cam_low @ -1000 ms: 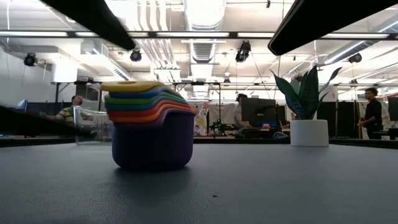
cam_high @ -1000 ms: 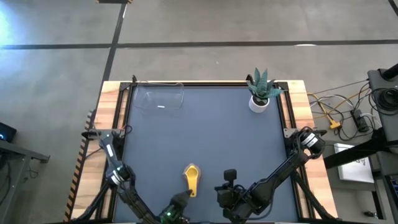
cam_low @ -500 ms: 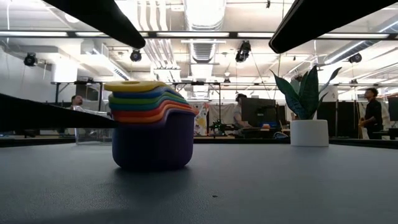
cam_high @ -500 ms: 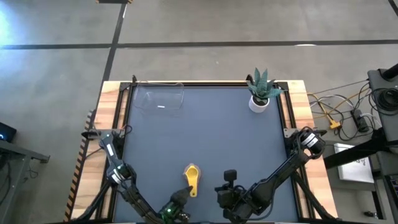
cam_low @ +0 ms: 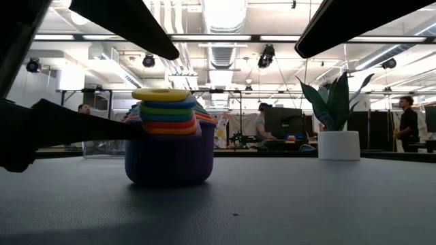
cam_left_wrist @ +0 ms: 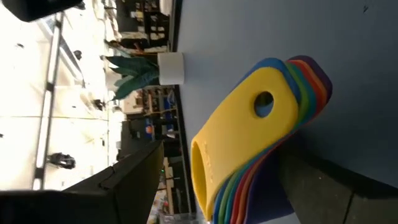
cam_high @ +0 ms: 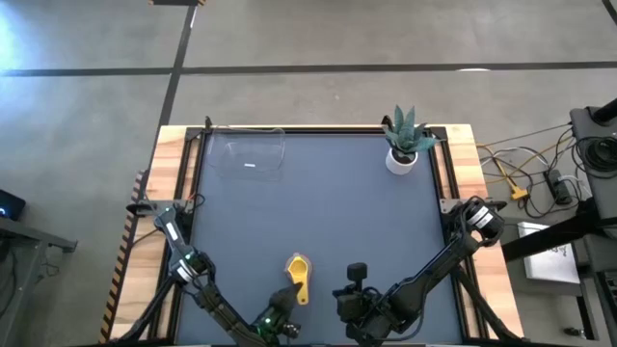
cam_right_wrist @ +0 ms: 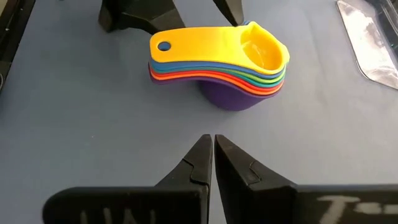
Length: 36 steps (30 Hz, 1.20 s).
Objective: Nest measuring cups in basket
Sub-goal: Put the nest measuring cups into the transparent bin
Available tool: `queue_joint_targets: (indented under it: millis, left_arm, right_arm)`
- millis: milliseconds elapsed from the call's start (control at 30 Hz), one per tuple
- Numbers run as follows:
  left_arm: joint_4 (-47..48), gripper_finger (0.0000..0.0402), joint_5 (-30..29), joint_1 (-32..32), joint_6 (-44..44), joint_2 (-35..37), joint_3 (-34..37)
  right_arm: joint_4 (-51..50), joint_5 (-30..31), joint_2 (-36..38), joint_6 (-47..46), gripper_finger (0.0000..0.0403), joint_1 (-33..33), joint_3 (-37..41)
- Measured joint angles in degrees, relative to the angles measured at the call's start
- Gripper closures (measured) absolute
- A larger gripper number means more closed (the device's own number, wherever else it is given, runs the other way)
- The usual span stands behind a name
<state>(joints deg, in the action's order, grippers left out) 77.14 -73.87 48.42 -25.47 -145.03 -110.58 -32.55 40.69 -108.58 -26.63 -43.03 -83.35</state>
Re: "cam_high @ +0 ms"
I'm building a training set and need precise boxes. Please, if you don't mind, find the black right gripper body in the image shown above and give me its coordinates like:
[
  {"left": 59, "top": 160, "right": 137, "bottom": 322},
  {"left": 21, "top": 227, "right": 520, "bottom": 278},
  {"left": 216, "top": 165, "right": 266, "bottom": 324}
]
[{"left": 345, "top": 262, "right": 394, "bottom": 346}]

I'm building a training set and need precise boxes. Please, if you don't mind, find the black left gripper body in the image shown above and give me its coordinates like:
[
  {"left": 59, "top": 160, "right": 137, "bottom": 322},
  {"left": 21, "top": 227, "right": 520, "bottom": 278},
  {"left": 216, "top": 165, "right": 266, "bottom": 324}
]
[{"left": 253, "top": 299, "right": 293, "bottom": 346}]

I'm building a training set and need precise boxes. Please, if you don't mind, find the yellow measuring cup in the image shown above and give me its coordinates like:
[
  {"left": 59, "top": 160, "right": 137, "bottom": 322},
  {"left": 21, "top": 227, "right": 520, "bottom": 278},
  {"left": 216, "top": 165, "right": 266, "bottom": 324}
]
[{"left": 283, "top": 252, "right": 313, "bottom": 307}]

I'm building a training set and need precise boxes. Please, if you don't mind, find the clear plastic basket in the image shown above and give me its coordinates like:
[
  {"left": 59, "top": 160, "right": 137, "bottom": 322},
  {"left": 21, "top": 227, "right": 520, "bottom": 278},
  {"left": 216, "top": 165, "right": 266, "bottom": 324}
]
[{"left": 205, "top": 125, "right": 286, "bottom": 183}]

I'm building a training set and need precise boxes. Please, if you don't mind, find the green plant in white pot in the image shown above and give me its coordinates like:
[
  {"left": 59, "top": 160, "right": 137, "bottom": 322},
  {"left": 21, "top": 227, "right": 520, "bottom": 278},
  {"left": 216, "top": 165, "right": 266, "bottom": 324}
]
[{"left": 380, "top": 104, "right": 441, "bottom": 176}]

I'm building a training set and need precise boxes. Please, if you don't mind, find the yellow black hazard strip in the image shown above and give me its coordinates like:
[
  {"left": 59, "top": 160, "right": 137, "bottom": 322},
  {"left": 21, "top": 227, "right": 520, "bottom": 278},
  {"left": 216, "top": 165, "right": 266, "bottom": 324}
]
[{"left": 98, "top": 169, "right": 147, "bottom": 344}]

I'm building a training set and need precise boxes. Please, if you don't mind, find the white printed box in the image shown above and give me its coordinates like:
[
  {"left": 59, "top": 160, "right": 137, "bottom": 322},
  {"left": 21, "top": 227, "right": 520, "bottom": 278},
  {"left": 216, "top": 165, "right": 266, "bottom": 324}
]
[{"left": 517, "top": 220, "right": 581, "bottom": 284}]

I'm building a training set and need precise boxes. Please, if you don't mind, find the wooden table border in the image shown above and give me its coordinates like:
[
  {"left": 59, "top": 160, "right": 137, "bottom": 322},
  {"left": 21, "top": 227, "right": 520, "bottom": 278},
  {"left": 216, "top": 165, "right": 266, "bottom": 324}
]
[{"left": 109, "top": 122, "right": 525, "bottom": 344}]

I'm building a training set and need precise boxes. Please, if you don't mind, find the black power strip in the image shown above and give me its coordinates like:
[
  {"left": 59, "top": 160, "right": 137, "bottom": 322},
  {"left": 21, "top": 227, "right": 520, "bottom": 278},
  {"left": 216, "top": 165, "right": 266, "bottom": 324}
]
[{"left": 544, "top": 168, "right": 574, "bottom": 206}]

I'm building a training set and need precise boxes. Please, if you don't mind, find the grey desk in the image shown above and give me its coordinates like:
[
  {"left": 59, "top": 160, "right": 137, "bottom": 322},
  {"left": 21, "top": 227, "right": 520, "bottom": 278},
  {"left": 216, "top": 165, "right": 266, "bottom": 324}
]
[{"left": 0, "top": 216, "right": 78, "bottom": 347}]

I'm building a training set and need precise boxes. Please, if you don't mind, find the black workstation desk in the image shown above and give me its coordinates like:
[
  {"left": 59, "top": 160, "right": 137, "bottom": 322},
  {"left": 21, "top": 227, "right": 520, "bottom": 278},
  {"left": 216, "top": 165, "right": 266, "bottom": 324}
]
[{"left": 500, "top": 98, "right": 617, "bottom": 264}]

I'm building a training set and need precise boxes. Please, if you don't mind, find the black device blue light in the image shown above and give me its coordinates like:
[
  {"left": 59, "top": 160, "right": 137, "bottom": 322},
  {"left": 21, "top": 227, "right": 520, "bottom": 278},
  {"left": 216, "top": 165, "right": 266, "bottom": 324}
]
[{"left": 0, "top": 188, "right": 27, "bottom": 222}]

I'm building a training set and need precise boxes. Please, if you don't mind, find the black aluminium rig frame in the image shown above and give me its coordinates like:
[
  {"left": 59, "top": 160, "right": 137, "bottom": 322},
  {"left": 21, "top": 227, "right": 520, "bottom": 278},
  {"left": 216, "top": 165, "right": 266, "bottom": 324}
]
[{"left": 113, "top": 115, "right": 526, "bottom": 347}]

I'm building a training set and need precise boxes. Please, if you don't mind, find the yellow extension cable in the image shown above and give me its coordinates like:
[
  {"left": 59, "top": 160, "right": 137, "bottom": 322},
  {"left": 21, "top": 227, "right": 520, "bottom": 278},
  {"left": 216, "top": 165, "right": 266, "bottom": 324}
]
[{"left": 481, "top": 139, "right": 575, "bottom": 201}]

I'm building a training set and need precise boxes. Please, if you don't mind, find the coiled black cable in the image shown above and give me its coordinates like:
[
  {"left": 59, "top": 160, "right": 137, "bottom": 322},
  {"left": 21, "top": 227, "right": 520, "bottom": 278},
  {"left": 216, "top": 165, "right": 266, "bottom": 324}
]
[{"left": 576, "top": 136, "right": 617, "bottom": 174}]

